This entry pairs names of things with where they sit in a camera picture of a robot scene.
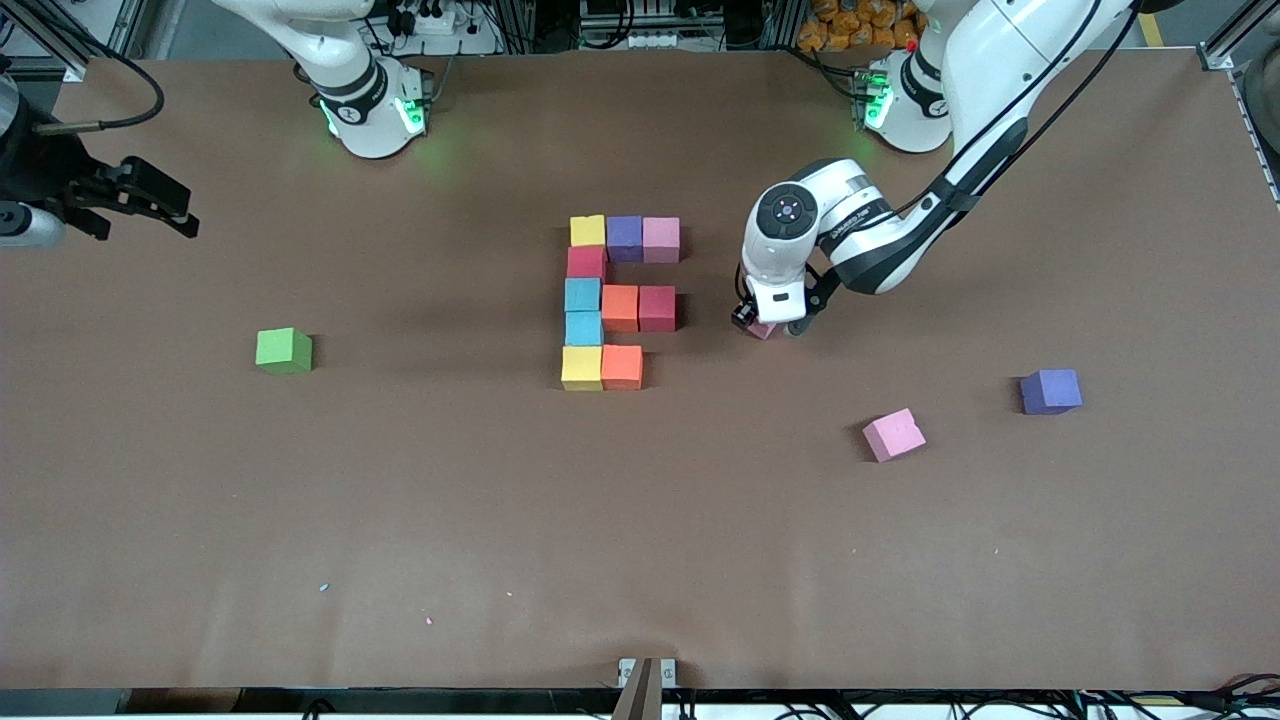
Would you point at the orange foam cube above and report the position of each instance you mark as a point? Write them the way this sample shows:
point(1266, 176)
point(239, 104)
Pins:
point(622, 367)
point(620, 308)

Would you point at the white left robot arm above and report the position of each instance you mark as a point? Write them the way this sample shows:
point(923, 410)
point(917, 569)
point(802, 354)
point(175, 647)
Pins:
point(985, 60)

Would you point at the aluminium frame post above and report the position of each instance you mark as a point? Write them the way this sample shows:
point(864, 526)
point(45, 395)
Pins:
point(1225, 45)
point(125, 25)

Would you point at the grey metal clamp bracket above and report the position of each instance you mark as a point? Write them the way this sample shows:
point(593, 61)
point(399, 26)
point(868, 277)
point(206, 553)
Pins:
point(647, 685)

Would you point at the purple foam cube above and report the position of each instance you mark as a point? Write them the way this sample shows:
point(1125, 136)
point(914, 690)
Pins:
point(1050, 390)
point(625, 238)

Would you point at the green foam cube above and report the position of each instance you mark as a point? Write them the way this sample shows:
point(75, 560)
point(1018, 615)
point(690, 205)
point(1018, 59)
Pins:
point(284, 350)

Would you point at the paper table cover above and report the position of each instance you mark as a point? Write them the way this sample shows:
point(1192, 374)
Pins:
point(640, 550)

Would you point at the net bag of oranges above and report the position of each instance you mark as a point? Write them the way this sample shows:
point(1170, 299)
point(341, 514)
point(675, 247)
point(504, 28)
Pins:
point(860, 25)

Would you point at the pink foam cube with notch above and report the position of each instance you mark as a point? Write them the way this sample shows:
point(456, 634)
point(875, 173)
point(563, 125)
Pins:
point(893, 435)

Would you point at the white power strip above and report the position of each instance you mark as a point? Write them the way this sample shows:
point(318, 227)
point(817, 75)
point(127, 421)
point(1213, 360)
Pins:
point(655, 40)
point(432, 18)

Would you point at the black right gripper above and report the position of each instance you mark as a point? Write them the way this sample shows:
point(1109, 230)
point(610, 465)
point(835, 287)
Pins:
point(45, 165)

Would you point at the red foam cube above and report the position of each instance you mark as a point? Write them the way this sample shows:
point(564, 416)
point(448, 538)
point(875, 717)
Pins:
point(587, 263)
point(657, 308)

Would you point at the yellow foam cube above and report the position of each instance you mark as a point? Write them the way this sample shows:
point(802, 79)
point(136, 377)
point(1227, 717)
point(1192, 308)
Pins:
point(582, 368)
point(588, 231)

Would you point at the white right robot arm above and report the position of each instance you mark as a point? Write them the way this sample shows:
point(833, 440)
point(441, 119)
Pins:
point(365, 125)

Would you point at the cyan foam cube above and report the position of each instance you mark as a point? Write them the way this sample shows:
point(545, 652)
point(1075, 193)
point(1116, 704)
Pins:
point(584, 330)
point(583, 296)

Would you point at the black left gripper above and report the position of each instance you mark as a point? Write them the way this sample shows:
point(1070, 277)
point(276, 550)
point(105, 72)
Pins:
point(743, 316)

